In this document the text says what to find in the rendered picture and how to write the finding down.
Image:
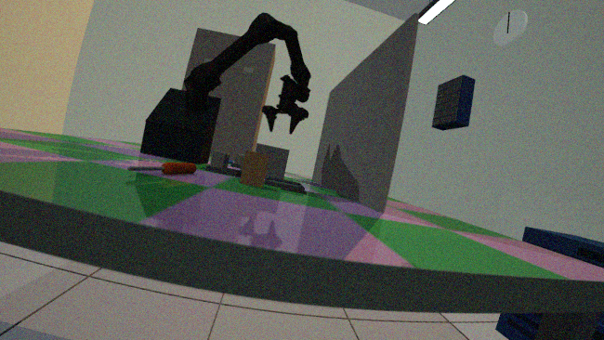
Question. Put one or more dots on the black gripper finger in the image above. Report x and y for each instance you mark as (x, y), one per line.
(270, 119)
(295, 119)

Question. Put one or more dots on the orange-handled screwdriver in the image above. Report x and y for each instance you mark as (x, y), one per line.
(168, 168)

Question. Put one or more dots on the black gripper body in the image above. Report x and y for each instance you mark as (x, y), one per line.
(286, 103)

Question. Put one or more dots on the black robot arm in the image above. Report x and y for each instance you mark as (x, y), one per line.
(263, 29)

